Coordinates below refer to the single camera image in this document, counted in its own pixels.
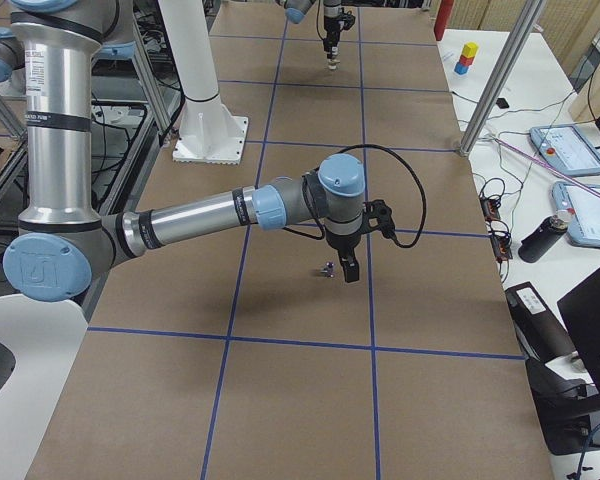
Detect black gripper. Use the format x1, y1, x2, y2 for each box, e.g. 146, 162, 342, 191
323, 16, 341, 62
326, 230, 362, 283

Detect white PPR pipe fitting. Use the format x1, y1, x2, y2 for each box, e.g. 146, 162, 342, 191
328, 59, 340, 71

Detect metal PPR valve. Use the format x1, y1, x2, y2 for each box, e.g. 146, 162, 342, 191
319, 261, 335, 278

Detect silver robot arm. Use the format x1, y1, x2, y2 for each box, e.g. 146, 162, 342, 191
3, 1, 365, 302
277, 0, 344, 70

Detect red fire extinguisher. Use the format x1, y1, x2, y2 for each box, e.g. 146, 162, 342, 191
434, 0, 455, 41

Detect stacked coloured blocks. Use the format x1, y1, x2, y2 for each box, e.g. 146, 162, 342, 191
454, 42, 479, 75

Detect near small circuit board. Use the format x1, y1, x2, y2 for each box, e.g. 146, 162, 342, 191
490, 235, 512, 263

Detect small circuit board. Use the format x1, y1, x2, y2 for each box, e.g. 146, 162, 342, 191
490, 235, 512, 263
479, 198, 501, 222

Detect far small circuit board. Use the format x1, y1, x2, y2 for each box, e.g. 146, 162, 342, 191
479, 198, 501, 222

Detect black cylinder bottle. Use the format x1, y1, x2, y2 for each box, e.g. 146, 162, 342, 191
518, 208, 575, 263

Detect black monitor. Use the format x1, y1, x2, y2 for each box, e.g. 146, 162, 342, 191
558, 267, 600, 389

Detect far blue teach pendant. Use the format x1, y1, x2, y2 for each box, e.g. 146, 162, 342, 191
529, 124, 600, 177

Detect blue teach pendant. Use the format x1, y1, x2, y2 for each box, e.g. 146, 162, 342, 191
552, 181, 600, 248
529, 124, 600, 177

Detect near blue teach pendant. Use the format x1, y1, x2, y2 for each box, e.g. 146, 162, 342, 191
552, 181, 600, 248

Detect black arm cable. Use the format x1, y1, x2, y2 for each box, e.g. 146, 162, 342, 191
329, 143, 428, 250

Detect white camera stand column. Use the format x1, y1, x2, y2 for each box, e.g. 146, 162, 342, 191
159, 0, 249, 164

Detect aluminium frame post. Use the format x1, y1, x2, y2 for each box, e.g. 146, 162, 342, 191
458, 0, 546, 157

